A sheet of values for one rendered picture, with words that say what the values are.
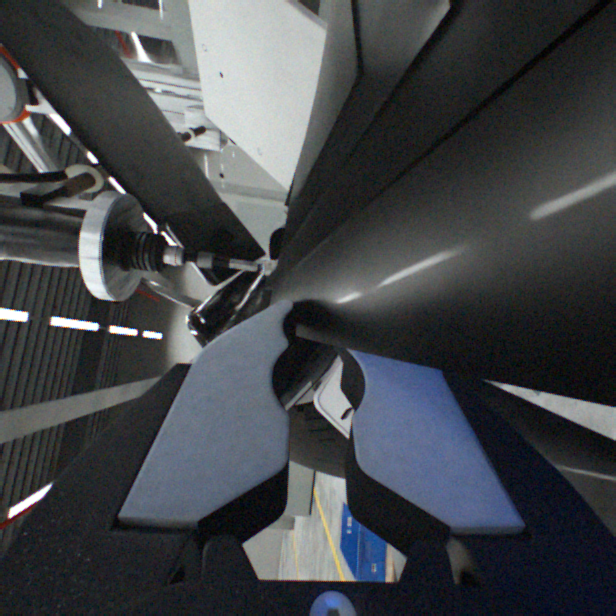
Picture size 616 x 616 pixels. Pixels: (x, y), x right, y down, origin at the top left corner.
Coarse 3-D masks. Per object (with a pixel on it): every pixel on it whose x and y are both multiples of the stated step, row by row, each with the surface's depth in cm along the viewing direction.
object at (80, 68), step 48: (0, 0) 22; (48, 0) 29; (48, 48) 25; (96, 48) 33; (48, 96) 22; (96, 96) 28; (144, 96) 35; (96, 144) 25; (144, 144) 30; (144, 192) 27; (192, 192) 33
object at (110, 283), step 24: (0, 192) 24; (24, 192) 23; (48, 192) 24; (120, 192) 22; (96, 216) 20; (120, 216) 22; (144, 216) 25; (96, 240) 20; (96, 264) 20; (96, 288) 21; (120, 288) 23
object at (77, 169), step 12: (180, 132) 62; (192, 132) 62; (72, 168) 33; (84, 168) 33; (0, 180) 30; (12, 180) 31; (24, 180) 31; (36, 180) 32; (48, 180) 32; (60, 180) 33; (96, 180) 34
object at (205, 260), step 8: (184, 256) 23; (192, 256) 23; (200, 256) 23; (208, 256) 23; (200, 264) 23; (208, 264) 23; (216, 264) 24; (224, 264) 24; (232, 264) 24; (240, 264) 24; (248, 264) 24; (256, 264) 24
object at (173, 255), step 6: (168, 246) 23; (174, 246) 23; (168, 252) 23; (174, 252) 23; (180, 252) 23; (168, 258) 23; (174, 258) 23; (180, 258) 23; (174, 264) 23; (180, 264) 23
